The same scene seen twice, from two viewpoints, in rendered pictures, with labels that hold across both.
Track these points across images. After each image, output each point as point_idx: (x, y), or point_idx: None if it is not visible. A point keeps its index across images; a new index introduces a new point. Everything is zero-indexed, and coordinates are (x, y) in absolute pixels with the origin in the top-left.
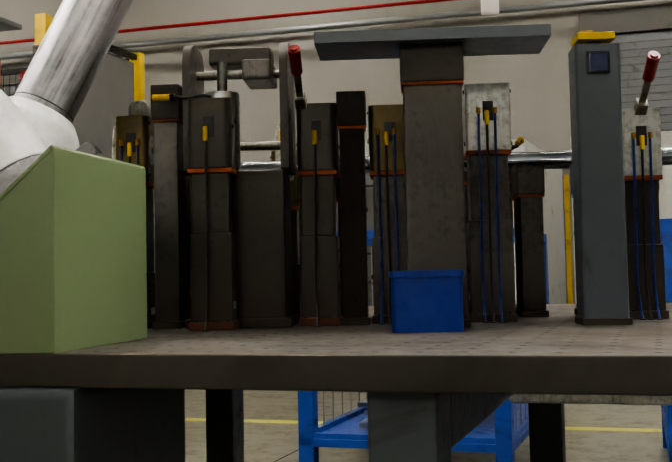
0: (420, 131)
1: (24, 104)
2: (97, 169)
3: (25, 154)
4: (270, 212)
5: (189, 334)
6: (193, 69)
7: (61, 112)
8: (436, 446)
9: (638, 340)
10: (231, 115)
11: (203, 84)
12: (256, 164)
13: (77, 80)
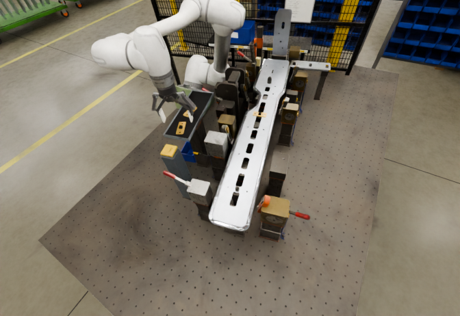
0: None
1: (211, 65)
2: (181, 89)
3: (185, 80)
4: None
5: (210, 121)
6: (229, 74)
7: (215, 70)
8: None
9: (139, 176)
10: (215, 91)
11: (243, 76)
12: (256, 103)
13: (215, 65)
